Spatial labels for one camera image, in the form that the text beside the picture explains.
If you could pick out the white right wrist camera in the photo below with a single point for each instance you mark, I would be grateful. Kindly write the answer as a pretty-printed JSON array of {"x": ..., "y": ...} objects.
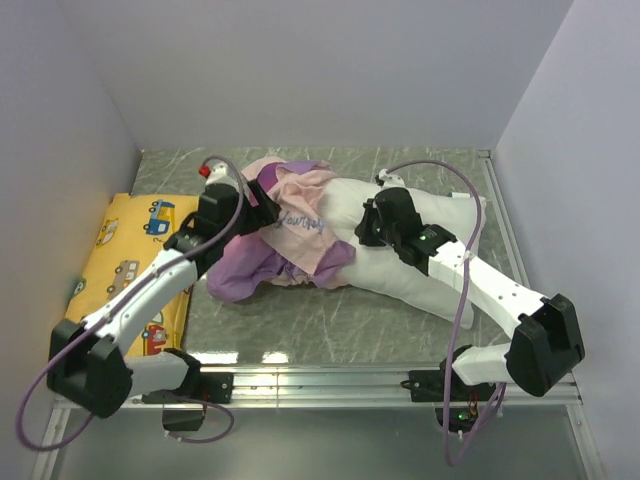
[{"x": 385, "y": 179}]

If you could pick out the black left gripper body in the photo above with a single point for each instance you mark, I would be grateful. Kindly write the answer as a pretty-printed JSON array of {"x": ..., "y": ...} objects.
[{"x": 252, "y": 218}]

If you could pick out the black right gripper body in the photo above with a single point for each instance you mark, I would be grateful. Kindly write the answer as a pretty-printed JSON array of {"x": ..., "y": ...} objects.
[{"x": 374, "y": 232}]

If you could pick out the white pillow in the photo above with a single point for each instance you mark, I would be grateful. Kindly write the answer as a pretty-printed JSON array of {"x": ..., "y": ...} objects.
[{"x": 378, "y": 269}]

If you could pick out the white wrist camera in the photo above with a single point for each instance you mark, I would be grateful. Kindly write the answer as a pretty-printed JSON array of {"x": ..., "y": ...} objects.
[
  {"x": 217, "y": 173},
  {"x": 385, "y": 179}
]

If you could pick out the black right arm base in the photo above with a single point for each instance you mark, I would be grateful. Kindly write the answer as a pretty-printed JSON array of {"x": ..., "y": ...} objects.
[{"x": 427, "y": 386}]

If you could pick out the pink purple pillowcase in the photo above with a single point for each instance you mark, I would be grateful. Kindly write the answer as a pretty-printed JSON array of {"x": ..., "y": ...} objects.
[{"x": 299, "y": 248}]

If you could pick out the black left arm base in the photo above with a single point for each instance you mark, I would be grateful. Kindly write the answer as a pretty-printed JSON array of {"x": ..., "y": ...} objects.
[{"x": 184, "y": 411}]

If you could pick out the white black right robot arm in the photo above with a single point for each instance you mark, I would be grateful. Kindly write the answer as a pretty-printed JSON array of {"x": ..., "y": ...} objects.
[{"x": 545, "y": 340}]

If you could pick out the yellow cartoon car pillow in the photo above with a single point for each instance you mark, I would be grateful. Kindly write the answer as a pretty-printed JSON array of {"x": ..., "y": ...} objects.
[{"x": 133, "y": 232}]

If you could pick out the aluminium frame rail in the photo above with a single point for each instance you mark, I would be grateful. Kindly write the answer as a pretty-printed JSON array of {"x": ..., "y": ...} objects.
[{"x": 343, "y": 387}]

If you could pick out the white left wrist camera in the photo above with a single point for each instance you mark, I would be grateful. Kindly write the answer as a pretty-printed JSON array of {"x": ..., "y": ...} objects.
[{"x": 217, "y": 173}]

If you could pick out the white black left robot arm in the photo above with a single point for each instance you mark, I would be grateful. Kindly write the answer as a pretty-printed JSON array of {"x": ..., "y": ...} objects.
[{"x": 87, "y": 360}]

